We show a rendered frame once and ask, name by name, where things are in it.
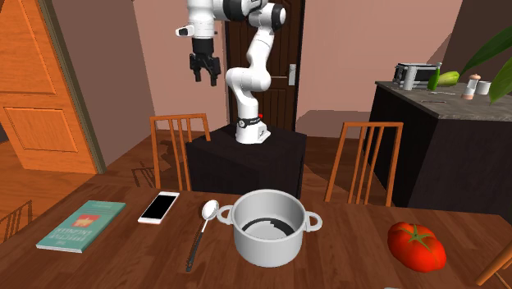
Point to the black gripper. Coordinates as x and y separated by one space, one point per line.
203 48

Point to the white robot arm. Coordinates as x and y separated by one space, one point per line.
245 80

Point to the wooden slat-back chair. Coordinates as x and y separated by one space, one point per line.
372 125
180 118
496 264

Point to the dark brown door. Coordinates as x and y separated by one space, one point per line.
284 48

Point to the black robot stand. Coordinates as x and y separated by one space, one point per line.
240 168

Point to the white smartphone with black screen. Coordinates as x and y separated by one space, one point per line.
158 207

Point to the orange panelled door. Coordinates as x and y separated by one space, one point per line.
36 80

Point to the teal book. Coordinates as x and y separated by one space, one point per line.
80 227

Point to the wooden dining table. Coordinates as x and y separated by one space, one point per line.
120 266

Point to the black counter with kitchen items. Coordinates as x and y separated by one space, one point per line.
452 160

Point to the red tomato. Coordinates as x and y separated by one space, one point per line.
416 250

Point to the green plant leaves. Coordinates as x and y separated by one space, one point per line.
490 50

